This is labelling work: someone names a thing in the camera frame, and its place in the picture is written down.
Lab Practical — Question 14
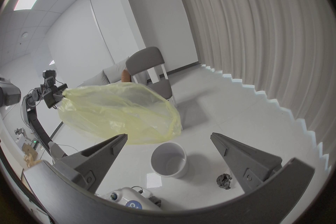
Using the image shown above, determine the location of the black plastic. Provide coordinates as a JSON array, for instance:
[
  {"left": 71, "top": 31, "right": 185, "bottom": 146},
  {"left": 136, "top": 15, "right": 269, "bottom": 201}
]
[{"left": 216, "top": 173, "right": 233, "bottom": 190}]

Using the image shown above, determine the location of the orange cushion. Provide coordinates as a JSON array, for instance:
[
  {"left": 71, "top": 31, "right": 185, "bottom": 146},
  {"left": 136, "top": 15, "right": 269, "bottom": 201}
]
[{"left": 121, "top": 69, "right": 132, "bottom": 83}]

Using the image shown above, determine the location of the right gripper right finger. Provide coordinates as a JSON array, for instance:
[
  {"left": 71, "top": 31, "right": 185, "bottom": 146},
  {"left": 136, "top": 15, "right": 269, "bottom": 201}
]
[{"left": 210, "top": 132, "right": 283, "bottom": 191}]

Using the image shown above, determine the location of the beige curtain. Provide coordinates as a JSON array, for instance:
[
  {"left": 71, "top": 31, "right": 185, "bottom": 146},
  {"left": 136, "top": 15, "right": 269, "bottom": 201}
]
[{"left": 167, "top": 0, "right": 336, "bottom": 173}]

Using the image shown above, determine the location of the pale grey sofa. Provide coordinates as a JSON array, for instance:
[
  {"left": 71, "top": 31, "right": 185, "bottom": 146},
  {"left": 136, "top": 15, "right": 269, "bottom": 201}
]
[{"left": 76, "top": 58, "right": 131, "bottom": 87}]

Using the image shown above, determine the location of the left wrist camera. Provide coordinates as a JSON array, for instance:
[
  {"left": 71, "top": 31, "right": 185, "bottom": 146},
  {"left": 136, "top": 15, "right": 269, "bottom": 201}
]
[{"left": 43, "top": 70, "right": 57, "bottom": 87}]

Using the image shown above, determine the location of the grey white chair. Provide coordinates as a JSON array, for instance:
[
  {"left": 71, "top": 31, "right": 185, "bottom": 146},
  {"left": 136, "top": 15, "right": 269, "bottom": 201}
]
[{"left": 125, "top": 46, "right": 178, "bottom": 108}]

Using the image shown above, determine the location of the white trash bin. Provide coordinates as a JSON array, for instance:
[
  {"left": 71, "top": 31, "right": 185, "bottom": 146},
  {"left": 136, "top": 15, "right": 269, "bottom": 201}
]
[{"left": 150, "top": 142, "right": 188, "bottom": 179}]

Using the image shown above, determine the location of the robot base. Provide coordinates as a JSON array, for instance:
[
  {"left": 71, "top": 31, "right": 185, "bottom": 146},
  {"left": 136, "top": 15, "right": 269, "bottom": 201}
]
[{"left": 96, "top": 186, "right": 162, "bottom": 212}]

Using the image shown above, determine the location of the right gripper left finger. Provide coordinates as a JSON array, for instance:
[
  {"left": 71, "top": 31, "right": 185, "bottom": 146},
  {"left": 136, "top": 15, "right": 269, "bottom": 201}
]
[{"left": 56, "top": 133, "right": 128, "bottom": 194}]

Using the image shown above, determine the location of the yellow plastic bag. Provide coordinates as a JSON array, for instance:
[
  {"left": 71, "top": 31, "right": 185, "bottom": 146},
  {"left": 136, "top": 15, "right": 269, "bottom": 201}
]
[{"left": 57, "top": 82, "right": 183, "bottom": 145}]

